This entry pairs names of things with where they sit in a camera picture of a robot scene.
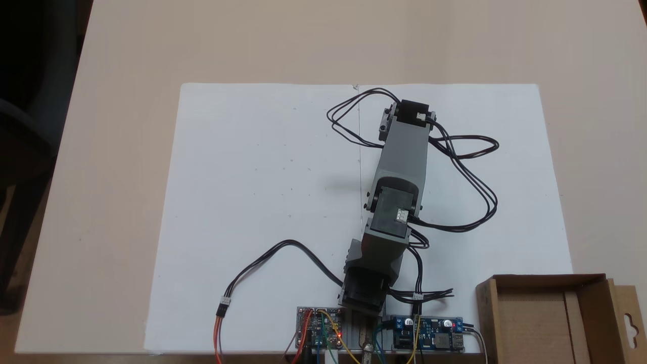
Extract white paper sheet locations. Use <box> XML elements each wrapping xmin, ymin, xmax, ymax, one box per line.
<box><xmin>144</xmin><ymin>83</ymin><xmax>362</xmax><ymax>353</ymax></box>
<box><xmin>358</xmin><ymin>83</ymin><xmax>574</xmax><ymax>353</ymax></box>

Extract green circuit board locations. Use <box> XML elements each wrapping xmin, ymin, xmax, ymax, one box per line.
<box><xmin>296</xmin><ymin>306</ymin><xmax>349</xmax><ymax>349</ymax></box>

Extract metal table clamp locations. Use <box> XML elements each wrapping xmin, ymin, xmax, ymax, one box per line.
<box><xmin>354</xmin><ymin>312</ymin><xmax>379</xmax><ymax>364</ymax></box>

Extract blue circuit board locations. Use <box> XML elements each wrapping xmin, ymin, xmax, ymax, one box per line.
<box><xmin>391</xmin><ymin>316</ymin><xmax>466</xmax><ymax>352</ymax></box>

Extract brown cardboard box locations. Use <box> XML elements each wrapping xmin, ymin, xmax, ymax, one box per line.
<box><xmin>475</xmin><ymin>274</ymin><xmax>647</xmax><ymax>364</ymax></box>

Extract black looped wrist cable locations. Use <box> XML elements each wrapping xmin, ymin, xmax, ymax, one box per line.
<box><xmin>327</xmin><ymin>88</ymin><xmax>402</xmax><ymax>149</ymax></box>

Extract black short cable white connector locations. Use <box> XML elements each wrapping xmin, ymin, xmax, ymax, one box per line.
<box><xmin>387</xmin><ymin>230</ymin><xmax>455</xmax><ymax>317</ymax></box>

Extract black cable with white plug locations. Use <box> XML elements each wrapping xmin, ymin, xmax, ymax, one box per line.
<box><xmin>217</xmin><ymin>239</ymin><xmax>345</xmax><ymax>317</ymax></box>

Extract black long looped cable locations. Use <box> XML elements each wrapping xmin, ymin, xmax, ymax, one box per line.
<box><xmin>408</xmin><ymin>117</ymin><xmax>500</xmax><ymax>234</ymax></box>

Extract orange red wires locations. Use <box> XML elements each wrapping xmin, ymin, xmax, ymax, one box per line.
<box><xmin>213</xmin><ymin>313</ymin><xmax>226</xmax><ymax>364</ymax></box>

